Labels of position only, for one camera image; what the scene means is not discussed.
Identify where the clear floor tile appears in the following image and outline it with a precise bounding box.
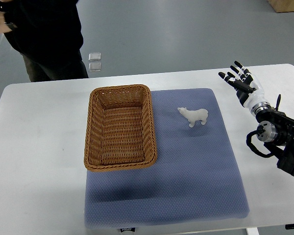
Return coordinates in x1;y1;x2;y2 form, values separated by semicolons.
89;62;101;72
88;52;101;61

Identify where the brown wicker basket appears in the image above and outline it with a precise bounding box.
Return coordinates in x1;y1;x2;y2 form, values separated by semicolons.
84;84;157;172

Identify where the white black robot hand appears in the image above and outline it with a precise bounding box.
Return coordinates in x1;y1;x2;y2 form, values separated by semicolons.
218;61;271;116

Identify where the upper clear floor tile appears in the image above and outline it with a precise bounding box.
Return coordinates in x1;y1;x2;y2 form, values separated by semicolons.
88;52;101;61

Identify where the black label tag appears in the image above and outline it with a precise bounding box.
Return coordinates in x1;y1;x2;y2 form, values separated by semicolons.
120;228;135;235

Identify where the blue textured mat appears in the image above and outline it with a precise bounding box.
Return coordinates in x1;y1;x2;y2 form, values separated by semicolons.
84;88;249;229

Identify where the lower clear floor tile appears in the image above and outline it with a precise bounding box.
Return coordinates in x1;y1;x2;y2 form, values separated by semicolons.
89;62;101;72

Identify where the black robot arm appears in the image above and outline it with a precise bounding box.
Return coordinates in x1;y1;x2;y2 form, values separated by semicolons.
246;95;294;176

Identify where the white bear figurine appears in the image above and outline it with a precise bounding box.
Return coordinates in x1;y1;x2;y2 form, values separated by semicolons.
177;107;208;128

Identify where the person in dark clothes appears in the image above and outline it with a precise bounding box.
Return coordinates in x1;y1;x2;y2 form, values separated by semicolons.
0;0;88;82

